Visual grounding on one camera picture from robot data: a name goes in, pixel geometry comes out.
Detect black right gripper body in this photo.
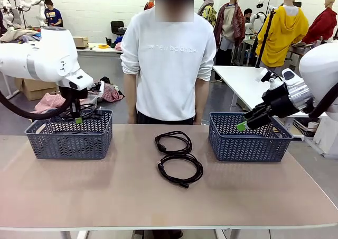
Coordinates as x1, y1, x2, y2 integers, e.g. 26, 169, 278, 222
260, 82, 298, 119

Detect pink cloth pile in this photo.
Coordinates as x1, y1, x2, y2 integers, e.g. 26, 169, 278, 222
34, 91, 67, 115

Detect long white background table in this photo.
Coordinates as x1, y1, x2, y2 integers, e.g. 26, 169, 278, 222
76, 42, 124, 56

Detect mannequin with hat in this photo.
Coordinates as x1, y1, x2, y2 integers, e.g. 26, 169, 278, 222
196, 0, 218, 29

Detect black tripod pole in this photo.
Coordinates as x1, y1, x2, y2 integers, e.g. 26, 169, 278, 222
254, 8, 277, 69

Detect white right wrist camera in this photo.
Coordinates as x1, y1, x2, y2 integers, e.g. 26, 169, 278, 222
280, 68, 302, 87

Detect person in blue shirt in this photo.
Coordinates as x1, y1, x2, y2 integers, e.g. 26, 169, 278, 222
43, 0, 64, 28

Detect seated person with black hair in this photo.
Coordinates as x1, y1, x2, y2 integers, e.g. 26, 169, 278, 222
242, 8, 255, 23

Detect grey plastic lattice basket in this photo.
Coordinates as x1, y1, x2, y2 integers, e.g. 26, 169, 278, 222
208, 111, 294, 163
24, 109, 114, 161

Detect black cable with gold plug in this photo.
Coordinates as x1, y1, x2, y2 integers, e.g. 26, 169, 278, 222
157, 153, 204, 190

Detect mannequin in red garment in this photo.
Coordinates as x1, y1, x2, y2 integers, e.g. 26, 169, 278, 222
302, 0, 338, 44

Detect black arm hose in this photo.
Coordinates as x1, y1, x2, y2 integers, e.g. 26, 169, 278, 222
308, 89, 338, 119
0, 90, 75, 121

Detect black office chair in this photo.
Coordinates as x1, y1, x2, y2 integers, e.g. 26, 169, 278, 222
110, 20, 126, 36

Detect person's left forearm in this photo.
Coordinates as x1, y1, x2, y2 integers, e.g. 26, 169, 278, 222
194, 77, 210, 116

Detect beige cloth heap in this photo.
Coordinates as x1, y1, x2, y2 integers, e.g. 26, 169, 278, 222
0, 27, 43, 44

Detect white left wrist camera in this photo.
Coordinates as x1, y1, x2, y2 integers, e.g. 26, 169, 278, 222
64, 73, 95, 91

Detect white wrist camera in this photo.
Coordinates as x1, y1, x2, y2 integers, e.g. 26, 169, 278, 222
64, 73, 95, 91
280, 68, 302, 87

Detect large cardboard box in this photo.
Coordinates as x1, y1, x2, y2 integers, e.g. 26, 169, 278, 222
14, 77, 60, 102

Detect white table leg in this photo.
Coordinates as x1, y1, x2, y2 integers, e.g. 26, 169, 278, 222
59, 229, 88, 239
214, 228, 240, 239

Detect person's right forearm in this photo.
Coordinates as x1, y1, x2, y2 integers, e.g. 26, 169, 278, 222
123, 72, 138, 113

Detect black power cable with plug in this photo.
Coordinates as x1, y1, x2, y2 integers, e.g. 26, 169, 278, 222
47, 103, 106, 124

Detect person in white sweater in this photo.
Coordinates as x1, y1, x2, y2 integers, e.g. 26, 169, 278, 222
120, 0, 218, 125

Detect mannequin in patterned shawl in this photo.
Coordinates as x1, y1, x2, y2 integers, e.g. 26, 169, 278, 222
213, 0, 246, 67

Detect mannequin in yellow hoodie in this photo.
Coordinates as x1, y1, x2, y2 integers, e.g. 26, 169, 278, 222
255, 0, 309, 68

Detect small cardboard box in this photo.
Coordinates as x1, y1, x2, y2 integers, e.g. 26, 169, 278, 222
72, 35, 89, 49

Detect white storage box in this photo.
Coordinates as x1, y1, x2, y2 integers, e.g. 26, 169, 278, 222
303, 116, 338, 159

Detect red patterned cloth pile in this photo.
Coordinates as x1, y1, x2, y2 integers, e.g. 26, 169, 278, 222
92, 76, 125, 103

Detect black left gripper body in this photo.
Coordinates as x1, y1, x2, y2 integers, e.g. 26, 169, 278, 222
58, 85, 89, 104

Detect black right arm hose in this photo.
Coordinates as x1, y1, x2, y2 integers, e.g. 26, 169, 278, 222
308, 89, 338, 119

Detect black left arm hose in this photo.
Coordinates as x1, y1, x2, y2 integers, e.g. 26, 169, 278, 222
0, 90, 75, 121

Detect black braided coiled cable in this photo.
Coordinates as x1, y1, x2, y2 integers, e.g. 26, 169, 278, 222
154, 131, 193, 154

